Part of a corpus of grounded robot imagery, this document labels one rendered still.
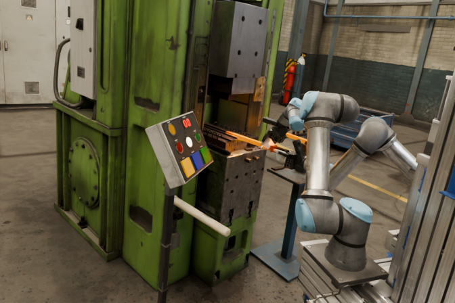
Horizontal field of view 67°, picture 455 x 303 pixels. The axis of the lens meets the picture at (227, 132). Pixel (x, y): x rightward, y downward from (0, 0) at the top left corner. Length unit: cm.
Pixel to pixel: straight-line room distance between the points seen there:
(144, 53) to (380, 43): 882
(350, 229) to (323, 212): 11
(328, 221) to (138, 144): 138
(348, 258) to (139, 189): 145
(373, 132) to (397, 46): 865
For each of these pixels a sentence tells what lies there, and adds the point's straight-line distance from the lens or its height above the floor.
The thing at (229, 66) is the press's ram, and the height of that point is 143.
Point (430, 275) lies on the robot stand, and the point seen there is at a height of 91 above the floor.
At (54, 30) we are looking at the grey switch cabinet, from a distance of 695.
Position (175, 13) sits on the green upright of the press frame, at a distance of 187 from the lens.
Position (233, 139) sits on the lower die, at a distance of 208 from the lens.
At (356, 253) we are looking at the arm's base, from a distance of 137.
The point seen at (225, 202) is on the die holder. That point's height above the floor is 62.
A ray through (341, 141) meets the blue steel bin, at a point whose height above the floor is 18.
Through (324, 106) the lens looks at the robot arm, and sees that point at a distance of 135.
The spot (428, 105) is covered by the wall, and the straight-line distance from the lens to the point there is 974.
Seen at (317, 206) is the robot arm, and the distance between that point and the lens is 127.
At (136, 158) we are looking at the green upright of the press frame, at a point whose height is 76.
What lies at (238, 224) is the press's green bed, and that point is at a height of 42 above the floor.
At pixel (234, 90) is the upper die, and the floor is 129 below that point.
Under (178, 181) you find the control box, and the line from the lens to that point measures 149.
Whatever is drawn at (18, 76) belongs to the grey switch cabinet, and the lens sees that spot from 692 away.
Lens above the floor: 156
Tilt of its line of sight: 15 degrees down
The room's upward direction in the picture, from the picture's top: 7 degrees clockwise
